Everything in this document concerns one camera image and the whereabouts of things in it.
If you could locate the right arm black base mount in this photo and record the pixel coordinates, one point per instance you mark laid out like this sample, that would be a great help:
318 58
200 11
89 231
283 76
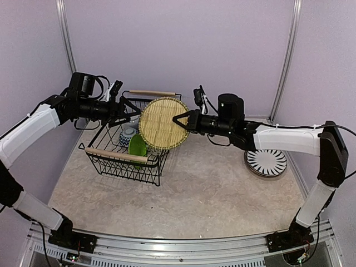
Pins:
285 240

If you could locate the aluminium front frame rail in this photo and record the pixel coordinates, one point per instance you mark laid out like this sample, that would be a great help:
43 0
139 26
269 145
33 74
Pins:
116 250

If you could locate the green plastic plate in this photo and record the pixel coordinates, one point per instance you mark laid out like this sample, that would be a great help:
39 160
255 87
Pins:
137 146

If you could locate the white black striped plate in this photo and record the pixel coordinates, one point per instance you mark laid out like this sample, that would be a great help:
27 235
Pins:
267 162

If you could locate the woven bamboo tray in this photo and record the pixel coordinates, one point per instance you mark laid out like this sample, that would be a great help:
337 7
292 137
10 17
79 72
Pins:
156 124

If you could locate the grey reindeer snowflake plate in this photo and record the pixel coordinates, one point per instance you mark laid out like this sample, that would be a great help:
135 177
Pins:
261 174

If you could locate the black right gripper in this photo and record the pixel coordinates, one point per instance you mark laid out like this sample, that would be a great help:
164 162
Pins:
193 124

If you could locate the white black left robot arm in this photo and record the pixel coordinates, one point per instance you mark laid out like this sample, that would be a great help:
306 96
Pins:
74 102

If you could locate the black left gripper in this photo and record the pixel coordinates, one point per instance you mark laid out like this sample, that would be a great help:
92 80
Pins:
113 113

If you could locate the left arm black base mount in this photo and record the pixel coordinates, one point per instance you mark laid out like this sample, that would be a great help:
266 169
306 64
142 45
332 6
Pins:
74 241

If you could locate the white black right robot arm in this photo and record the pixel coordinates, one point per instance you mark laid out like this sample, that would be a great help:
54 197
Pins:
322 141

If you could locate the blue white patterned bowl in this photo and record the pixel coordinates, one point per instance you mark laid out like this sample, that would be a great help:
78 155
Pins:
126 136

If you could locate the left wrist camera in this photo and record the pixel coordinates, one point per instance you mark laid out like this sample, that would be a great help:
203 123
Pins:
112 92

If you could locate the black wire dish rack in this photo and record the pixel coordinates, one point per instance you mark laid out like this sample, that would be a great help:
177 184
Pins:
107 138

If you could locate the white floral patterned mug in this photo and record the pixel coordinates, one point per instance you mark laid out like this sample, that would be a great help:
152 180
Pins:
155 152

